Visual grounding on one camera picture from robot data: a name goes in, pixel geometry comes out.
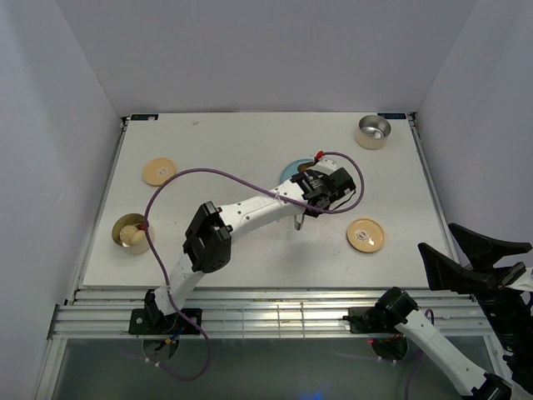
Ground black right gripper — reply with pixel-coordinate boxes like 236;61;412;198
416;220;533;352

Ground stainless steel slotted tongs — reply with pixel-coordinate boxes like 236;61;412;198
293;214;305;231

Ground white steamed bun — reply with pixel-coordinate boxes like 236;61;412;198
119;225;145;247

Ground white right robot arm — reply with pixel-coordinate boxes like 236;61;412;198
376;223;532;399

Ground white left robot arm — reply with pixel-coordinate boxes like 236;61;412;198
144;167;356;333

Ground right steel lunch bowl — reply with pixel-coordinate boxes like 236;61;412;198
355;115;391;150

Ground steel lunch bowl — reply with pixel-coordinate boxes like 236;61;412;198
112;213;150;256
355;115;391;150

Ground left steel lunch bowl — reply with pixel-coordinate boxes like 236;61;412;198
112;213;150;256

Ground dark brown curved food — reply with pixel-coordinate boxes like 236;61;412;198
297;162;315;173

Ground blue and white plate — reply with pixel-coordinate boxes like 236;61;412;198
278;158;314;184

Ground right wooden round lid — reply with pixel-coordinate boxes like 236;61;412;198
346;218;386;253

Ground wooden round lid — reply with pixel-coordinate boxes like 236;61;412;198
142;157;177;187
346;218;386;253

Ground right blue corner label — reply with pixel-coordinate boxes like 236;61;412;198
377;112;407;120

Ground blue corner label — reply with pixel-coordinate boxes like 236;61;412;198
130;113;159;122
377;112;407;120

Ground left wooden round lid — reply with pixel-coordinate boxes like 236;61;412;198
142;157;177;187

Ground left blue corner label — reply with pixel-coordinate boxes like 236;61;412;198
130;113;159;122

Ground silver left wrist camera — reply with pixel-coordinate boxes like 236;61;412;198
311;151;338;175

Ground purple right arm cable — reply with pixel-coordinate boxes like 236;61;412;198
403;307;436;400

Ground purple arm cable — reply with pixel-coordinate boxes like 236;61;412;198
143;150;366;383
403;307;436;400

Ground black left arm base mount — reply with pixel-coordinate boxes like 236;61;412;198
127;289;200;336

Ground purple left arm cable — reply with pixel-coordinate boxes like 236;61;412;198
143;150;366;383

